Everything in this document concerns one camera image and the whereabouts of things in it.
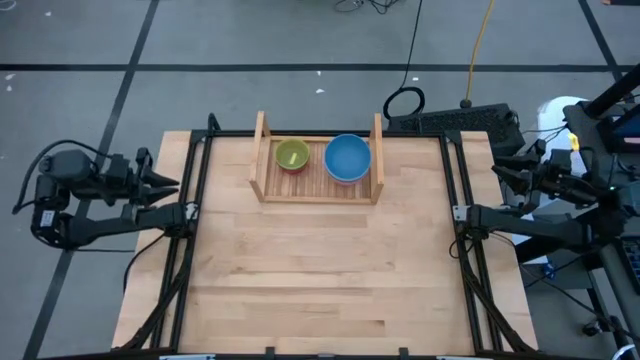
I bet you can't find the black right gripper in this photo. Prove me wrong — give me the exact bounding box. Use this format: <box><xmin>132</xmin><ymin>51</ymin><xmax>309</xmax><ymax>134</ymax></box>
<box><xmin>491</xmin><ymin>139</ymin><xmax>576</xmax><ymax>214</ymax></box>

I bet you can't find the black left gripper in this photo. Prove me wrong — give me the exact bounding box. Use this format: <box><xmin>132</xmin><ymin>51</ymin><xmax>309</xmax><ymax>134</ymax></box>
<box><xmin>97</xmin><ymin>147</ymin><xmax>181</xmax><ymax>224</ymax></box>

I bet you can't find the small translucent green bowl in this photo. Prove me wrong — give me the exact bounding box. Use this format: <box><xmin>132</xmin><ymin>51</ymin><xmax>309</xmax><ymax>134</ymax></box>
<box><xmin>274</xmin><ymin>138</ymin><xmax>312</xmax><ymax>174</ymax></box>

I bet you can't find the large blue bowl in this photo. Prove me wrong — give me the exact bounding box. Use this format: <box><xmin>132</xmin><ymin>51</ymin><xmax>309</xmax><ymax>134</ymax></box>
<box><xmin>323</xmin><ymin>133</ymin><xmax>373</xmax><ymax>182</ymax></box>

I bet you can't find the wooden slatted shelf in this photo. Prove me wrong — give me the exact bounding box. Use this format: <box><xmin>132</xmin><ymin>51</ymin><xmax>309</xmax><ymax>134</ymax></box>
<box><xmin>248</xmin><ymin>110</ymin><xmax>386</xmax><ymax>205</ymax></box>

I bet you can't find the white plastic bag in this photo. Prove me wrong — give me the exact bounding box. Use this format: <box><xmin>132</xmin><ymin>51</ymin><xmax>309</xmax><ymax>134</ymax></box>
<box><xmin>537</xmin><ymin>96</ymin><xmax>591</xmax><ymax>151</ymax></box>

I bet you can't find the black ventilated computer case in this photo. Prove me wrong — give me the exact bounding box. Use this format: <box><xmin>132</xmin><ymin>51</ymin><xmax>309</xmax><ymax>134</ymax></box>
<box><xmin>387</xmin><ymin>102</ymin><xmax>525</xmax><ymax>157</ymax></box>

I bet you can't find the black monitor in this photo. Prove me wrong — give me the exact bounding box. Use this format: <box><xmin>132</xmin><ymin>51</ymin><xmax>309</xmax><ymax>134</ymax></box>
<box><xmin>596</xmin><ymin>113</ymin><xmax>640</xmax><ymax>154</ymax></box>

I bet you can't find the black stand pole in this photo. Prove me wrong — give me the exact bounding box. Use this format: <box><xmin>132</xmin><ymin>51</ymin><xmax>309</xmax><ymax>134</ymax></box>
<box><xmin>583</xmin><ymin>62</ymin><xmax>640</xmax><ymax>120</ymax></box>

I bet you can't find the black keyboard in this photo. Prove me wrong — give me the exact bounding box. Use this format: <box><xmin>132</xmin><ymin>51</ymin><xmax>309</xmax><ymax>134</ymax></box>
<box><xmin>618</xmin><ymin>236</ymin><xmax>640</xmax><ymax>296</ymax></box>

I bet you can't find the black arm base cable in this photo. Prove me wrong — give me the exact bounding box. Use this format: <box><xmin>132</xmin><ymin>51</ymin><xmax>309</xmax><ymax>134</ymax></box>
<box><xmin>443</xmin><ymin>235</ymin><xmax>469</xmax><ymax>260</ymax></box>
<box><xmin>121</xmin><ymin>231</ymin><xmax>169</xmax><ymax>297</ymax></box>

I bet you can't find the black aluminium table frame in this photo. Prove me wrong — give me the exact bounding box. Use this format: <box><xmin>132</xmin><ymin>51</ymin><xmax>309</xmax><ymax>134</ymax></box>
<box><xmin>119</xmin><ymin>112</ymin><xmax>539</xmax><ymax>360</ymax></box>

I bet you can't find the yellow floor cable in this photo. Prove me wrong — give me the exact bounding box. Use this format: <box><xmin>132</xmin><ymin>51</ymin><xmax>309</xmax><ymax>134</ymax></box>
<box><xmin>459</xmin><ymin>0</ymin><xmax>497</xmax><ymax>110</ymax></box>

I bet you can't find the black looped floor cable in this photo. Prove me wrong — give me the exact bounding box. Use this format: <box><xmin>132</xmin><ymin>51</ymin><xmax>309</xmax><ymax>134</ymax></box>
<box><xmin>381</xmin><ymin>0</ymin><xmax>427</xmax><ymax>122</ymax></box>

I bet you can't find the black cable tangle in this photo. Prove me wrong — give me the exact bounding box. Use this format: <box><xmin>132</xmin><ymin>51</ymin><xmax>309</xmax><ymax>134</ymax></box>
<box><xmin>332</xmin><ymin>0</ymin><xmax>402</xmax><ymax>15</ymax></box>

